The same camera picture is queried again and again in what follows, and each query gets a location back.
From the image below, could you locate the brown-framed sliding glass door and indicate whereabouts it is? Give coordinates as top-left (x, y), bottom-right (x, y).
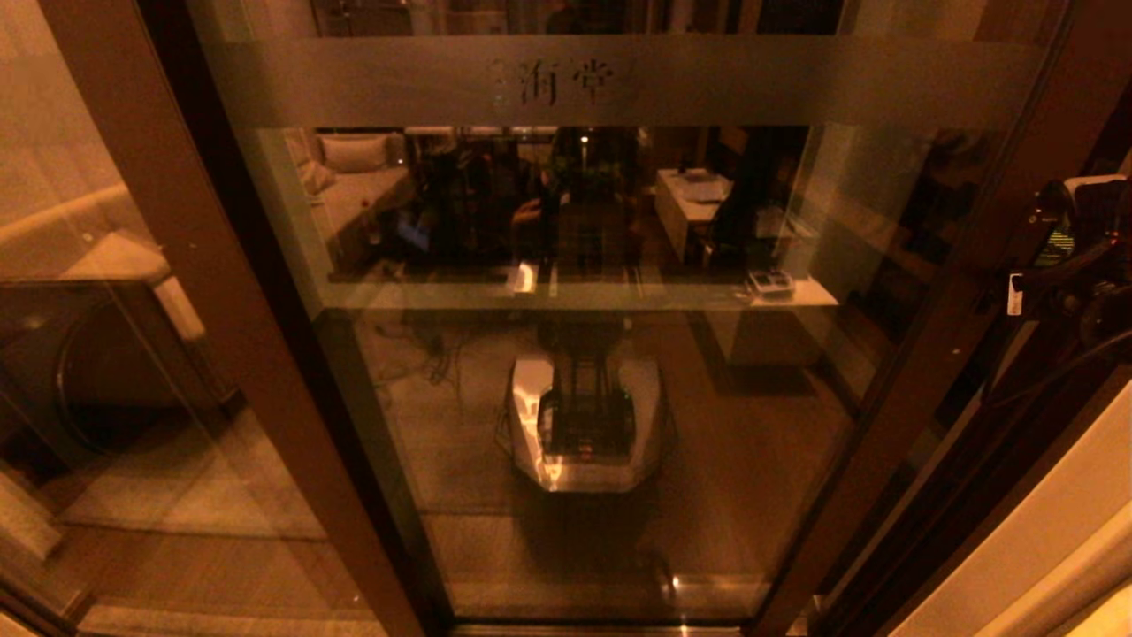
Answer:
top-left (186, 0), bottom-right (1132, 637)

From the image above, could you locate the dark brown door jamb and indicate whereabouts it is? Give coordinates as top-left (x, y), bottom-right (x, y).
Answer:
top-left (814, 354), bottom-right (1132, 637)

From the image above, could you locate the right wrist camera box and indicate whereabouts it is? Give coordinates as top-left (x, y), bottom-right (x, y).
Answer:
top-left (1061, 174), bottom-right (1132, 257)

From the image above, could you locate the brown-framed fixed glass panel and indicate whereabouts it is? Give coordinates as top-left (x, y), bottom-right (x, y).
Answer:
top-left (0, 0), bottom-right (456, 637)

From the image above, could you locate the dark metal floor track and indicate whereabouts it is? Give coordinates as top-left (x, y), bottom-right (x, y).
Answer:
top-left (451, 619), bottom-right (761, 637)

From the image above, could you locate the black cable with white tag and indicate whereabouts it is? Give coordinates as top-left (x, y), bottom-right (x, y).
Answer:
top-left (982, 234), bottom-right (1132, 408)

